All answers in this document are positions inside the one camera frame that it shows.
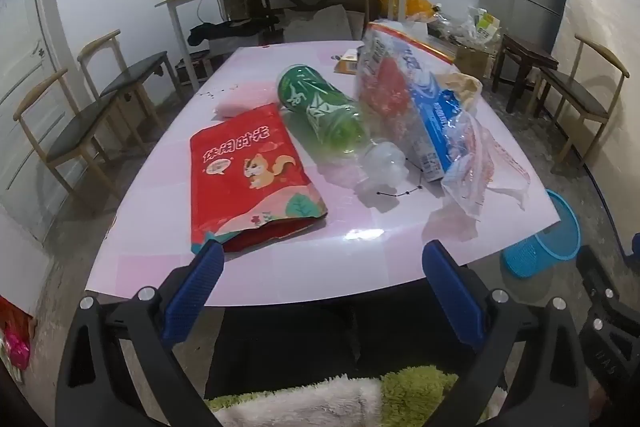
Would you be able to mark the crumpled brown paper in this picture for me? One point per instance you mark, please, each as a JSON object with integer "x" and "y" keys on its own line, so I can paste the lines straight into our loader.
{"x": 462, "y": 88}

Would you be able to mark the red snack bag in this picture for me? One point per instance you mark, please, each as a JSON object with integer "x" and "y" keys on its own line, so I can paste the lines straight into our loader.
{"x": 240, "y": 177}

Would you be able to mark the brown cardboard box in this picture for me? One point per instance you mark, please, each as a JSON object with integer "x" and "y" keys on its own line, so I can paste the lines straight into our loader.
{"x": 472, "y": 62}

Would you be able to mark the wooden chair dark seat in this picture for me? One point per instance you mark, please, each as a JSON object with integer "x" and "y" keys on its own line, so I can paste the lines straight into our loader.
{"x": 575, "y": 89}
{"x": 130, "y": 74}
{"x": 75, "y": 132}

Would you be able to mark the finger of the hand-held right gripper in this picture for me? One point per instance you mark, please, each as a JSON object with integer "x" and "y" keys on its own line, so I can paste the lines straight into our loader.
{"x": 597, "y": 279}

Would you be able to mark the black cloth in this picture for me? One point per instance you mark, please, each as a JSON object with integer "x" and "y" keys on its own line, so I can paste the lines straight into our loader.
{"x": 220, "y": 32}

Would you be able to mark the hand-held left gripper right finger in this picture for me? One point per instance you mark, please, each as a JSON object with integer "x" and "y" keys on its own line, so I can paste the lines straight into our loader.
{"x": 452, "y": 294}

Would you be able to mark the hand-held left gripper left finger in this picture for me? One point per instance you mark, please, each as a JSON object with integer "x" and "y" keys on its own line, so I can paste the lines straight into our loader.
{"x": 200, "y": 279}

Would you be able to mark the clear plastic bag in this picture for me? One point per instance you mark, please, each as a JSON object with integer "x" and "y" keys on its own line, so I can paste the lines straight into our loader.
{"x": 482, "y": 167}

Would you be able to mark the blue mesh wastebasket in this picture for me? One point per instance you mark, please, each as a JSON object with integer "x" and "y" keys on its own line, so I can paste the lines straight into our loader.
{"x": 545, "y": 247}

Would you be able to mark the fluffy white green garment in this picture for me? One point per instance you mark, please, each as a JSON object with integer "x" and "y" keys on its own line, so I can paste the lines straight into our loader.
{"x": 325, "y": 399}

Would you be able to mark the green plastic bottle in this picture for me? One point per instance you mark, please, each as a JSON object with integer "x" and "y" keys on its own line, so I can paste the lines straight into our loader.
{"x": 320, "y": 107}

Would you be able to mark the pile of plastic packaging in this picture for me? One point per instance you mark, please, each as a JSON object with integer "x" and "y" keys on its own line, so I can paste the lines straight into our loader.
{"x": 470, "y": 27}

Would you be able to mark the red pink bag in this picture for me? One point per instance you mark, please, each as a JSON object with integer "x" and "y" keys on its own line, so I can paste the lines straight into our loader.
{"x": 12, "y": 342}

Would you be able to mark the blue white toothpaste box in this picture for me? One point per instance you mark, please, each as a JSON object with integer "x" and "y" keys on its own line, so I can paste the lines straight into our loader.
{"x": 435, "y": 132}

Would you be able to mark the white crumpled sheet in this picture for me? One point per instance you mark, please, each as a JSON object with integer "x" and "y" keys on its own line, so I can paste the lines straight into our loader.
{"x": 320, "y": 24}

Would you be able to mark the yellow plastic bag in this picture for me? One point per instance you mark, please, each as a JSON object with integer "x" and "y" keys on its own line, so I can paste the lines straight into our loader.
{"x": 417, "y": 4}

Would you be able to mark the yellow cardboard box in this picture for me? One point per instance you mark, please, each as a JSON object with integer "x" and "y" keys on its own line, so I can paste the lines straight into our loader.
{"x": 347, "y": 61}

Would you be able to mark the dark brown stool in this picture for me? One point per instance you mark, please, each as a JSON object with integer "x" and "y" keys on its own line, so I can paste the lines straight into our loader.
{"x": 525, "y": 49}

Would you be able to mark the clear plastic cup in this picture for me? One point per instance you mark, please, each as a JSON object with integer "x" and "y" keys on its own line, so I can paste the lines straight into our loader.
{"x": 382, "y": 163}

